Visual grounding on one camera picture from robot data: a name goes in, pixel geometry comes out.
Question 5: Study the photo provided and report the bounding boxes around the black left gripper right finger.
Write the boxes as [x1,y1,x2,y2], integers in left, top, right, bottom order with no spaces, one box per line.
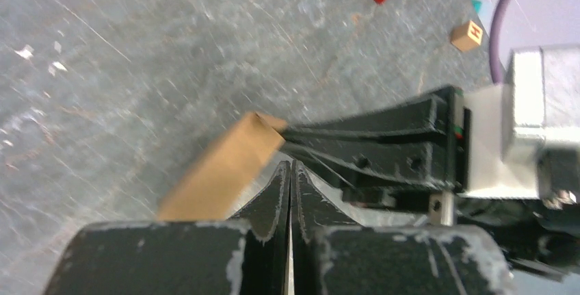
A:
[291,161,517,294]

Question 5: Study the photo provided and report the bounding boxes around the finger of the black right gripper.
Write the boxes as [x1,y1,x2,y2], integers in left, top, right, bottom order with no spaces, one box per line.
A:
[282,86,456,141]
[281,140,453,191]

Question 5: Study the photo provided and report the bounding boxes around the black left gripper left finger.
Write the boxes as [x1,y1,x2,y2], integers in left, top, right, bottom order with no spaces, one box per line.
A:
[44,161,291,294]

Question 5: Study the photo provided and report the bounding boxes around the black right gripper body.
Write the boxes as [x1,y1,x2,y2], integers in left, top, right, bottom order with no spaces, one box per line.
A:
[342,85,579,273]

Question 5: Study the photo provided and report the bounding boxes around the brown cardboard box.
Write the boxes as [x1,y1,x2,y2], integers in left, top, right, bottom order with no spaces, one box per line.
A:
[157,112,288,221]

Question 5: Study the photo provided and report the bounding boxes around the wooden letter cube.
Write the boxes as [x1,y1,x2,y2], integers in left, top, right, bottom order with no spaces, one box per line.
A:
[450,21,484,52]

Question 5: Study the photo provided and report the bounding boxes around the teal cube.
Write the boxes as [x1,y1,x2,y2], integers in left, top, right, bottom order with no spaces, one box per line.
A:
[471,0,482,14]

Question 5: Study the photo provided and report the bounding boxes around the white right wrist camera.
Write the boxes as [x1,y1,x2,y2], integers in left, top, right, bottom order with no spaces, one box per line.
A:
[464,45,579,206]

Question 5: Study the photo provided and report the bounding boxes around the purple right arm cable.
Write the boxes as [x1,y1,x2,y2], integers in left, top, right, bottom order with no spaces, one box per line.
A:
[489,0,551,86]

